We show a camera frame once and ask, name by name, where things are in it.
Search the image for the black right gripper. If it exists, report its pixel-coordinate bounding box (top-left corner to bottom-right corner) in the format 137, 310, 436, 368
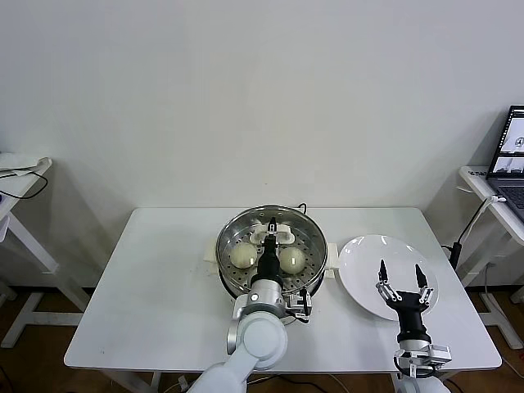
375, 259, 435, 341

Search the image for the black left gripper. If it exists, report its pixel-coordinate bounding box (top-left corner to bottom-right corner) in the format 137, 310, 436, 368
255, 219, 284, 284

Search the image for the round glass pot lid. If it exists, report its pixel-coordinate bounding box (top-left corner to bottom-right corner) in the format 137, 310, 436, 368
215, 206, 328, 295

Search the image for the white steamed baozi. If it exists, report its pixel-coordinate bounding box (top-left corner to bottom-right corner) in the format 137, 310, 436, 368
278, 246, 306, 274
229, 242, 258, 269

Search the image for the perforated steel steamer basket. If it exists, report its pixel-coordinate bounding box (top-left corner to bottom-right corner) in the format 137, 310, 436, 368
215, 206, 330, 306

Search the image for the round white plate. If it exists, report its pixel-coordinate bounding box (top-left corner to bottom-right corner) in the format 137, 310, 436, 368
338, 234, 440, 323

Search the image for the white side table with laptop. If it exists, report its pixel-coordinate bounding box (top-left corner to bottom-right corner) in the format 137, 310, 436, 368
458, 165, 524, 351

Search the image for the white work table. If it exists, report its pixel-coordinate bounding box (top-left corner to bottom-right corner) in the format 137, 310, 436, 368
64, 206, 504, 393

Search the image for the dark grey open laptop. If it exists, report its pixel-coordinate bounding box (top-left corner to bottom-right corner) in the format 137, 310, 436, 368
486, 105, 524, 214

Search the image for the white side table with cloth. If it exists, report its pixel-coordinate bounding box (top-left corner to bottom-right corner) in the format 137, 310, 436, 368
0, 151, 89, 349

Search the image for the black hanging adapter cable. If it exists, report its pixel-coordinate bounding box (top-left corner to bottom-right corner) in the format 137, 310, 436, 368
441, 212, 486, 273

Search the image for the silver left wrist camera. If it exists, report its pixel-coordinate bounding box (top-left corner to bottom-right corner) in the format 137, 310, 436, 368
285, 288, 313, 324

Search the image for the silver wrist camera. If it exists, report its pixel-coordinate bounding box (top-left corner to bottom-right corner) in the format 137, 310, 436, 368
427, 346, 453, 365
285, 288, 313, 324

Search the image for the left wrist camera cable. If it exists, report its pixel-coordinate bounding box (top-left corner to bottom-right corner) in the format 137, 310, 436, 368
282, 288, 312, 327

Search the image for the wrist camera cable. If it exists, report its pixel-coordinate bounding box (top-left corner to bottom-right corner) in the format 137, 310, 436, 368
393, 354, 439, 380
282, 288, 312, 327

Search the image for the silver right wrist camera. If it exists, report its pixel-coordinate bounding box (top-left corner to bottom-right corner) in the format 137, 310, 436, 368
427, 346, 453, 365

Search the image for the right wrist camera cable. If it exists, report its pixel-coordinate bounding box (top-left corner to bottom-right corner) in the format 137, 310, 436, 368
393, 354, 439, 380

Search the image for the white laptop cable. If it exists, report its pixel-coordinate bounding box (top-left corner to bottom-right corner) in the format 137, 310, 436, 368
477, 196, 508, 224

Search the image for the thin black looped cable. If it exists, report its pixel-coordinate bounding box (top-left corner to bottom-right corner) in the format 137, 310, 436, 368
0, 169, 50, 201

